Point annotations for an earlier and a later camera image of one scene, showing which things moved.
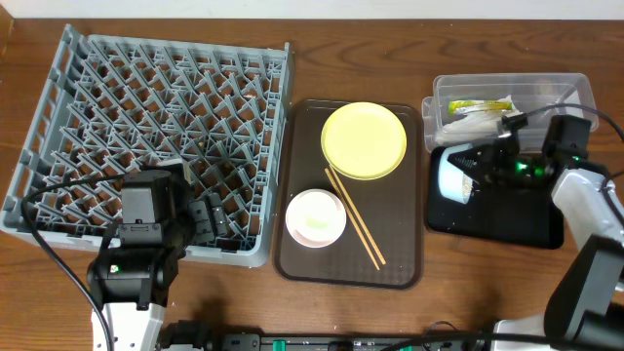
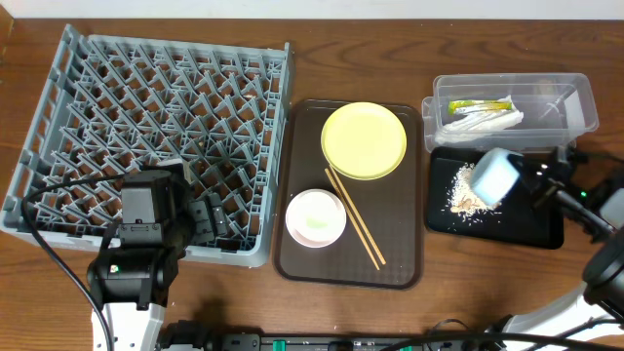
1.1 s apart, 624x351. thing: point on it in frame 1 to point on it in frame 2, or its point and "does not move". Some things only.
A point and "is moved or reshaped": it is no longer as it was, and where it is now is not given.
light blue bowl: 455,184 is moved or reshaped
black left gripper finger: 200,222 does not move
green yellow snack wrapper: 484,105 does not move
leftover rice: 467,183 is moved or reshaped
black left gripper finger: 218,218 does not move
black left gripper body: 199,220 does not move
